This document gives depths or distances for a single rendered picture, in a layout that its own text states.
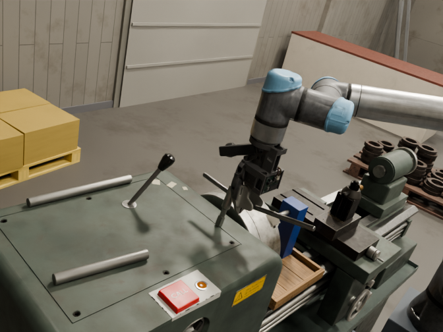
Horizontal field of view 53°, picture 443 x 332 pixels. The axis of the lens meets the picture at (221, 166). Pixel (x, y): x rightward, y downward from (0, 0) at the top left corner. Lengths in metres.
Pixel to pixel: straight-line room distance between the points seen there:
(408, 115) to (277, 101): 0.31
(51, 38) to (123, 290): 3.63
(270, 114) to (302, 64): 6.28
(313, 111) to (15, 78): 3.62
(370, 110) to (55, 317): 0.77
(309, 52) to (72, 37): 3.86
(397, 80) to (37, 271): 6.09
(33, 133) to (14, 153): 0.20
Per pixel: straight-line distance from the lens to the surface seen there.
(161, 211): 1.16
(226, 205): 1.11
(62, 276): 0.92
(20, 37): 4.24
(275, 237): 1.34
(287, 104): 0.93
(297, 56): 7.25
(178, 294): 0.92
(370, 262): 1.86
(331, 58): 7.00
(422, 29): 12.82
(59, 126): 3.59
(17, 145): 3.41
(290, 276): 1.68
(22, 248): 1.01
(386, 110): 1.07
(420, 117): 1.08
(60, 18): 4.39
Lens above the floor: 1.90
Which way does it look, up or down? 27 degrees down
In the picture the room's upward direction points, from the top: 14 degrees clockwise
